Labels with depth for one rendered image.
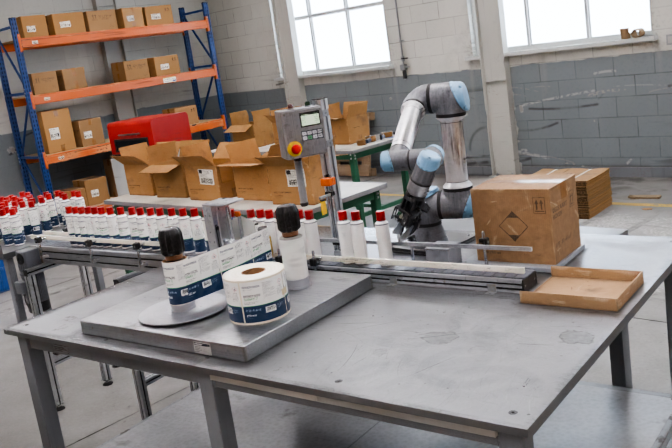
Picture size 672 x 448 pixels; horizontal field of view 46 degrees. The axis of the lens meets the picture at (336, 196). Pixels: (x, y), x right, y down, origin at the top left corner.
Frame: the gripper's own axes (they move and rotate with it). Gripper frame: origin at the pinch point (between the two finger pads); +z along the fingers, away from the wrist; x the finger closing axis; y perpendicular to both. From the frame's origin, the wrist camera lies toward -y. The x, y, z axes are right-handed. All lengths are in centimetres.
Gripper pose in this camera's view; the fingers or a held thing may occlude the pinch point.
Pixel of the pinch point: (401, 238)
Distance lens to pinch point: 284.2
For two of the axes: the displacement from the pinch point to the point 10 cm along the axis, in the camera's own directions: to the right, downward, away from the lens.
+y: -5.9, 2.3, -7.7
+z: -2.7, 8.4, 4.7
